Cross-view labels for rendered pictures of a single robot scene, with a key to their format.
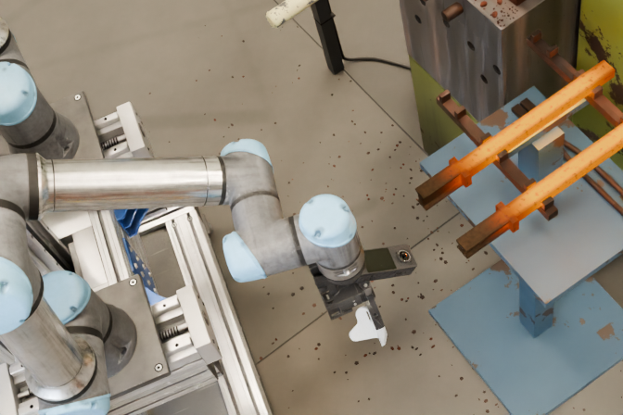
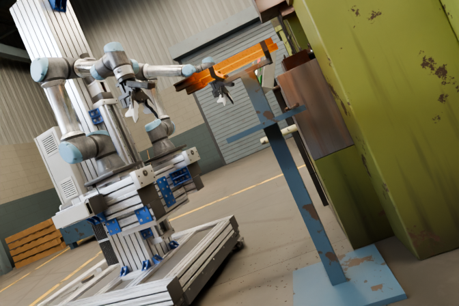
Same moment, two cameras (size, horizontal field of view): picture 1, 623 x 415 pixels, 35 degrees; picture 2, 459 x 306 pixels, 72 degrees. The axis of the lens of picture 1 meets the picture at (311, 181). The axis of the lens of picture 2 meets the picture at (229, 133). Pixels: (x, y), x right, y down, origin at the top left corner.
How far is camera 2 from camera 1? 2.00 m
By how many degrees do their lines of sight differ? 63
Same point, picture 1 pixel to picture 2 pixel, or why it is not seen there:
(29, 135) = (153, 137)
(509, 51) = (287, 90)
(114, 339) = (108, 159)
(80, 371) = (71, 132)
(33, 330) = (53, 93)
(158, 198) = not seen: hidden behind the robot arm
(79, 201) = (82, 65)
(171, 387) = (126, 200)
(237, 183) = not seen: hidden behind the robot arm
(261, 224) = not seen: hidden behind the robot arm
